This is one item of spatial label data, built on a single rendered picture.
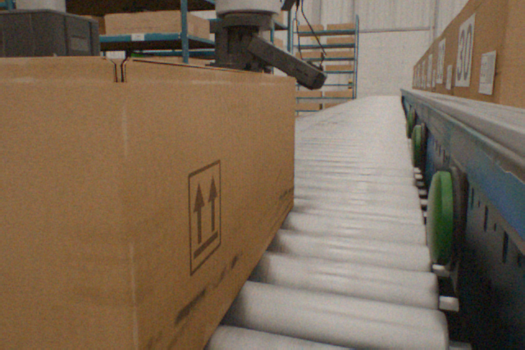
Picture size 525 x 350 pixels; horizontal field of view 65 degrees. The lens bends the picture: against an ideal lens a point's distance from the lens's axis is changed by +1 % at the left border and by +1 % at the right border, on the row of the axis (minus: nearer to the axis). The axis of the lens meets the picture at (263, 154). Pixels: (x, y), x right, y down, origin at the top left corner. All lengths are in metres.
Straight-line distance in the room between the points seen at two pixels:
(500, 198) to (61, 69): 0.19
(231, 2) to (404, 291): 0.40
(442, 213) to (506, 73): 0.26
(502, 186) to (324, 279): 0.21
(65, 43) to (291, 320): 0.90
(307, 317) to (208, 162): 0.14
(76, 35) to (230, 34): 0.58
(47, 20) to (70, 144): 0.89
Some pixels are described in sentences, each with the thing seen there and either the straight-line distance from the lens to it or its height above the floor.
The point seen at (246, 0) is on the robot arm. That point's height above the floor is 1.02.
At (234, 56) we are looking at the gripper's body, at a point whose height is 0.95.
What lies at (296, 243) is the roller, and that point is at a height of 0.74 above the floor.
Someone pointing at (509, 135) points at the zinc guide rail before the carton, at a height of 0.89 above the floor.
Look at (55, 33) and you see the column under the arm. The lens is 1.06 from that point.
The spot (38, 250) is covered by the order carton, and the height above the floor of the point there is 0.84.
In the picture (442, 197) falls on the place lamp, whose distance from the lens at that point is 0.31.
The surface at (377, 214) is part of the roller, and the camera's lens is 0.56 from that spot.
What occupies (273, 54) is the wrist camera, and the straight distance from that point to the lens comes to 0.57.
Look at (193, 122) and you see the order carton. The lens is 0.23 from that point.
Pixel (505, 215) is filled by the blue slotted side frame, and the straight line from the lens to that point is 0.20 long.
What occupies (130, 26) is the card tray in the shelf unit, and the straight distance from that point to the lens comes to 2.09.
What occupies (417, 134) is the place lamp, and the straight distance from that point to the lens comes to 0.70.
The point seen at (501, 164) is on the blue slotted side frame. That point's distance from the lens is 0.21.
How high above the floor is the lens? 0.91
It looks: 9 degrees down
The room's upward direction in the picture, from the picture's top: straight up
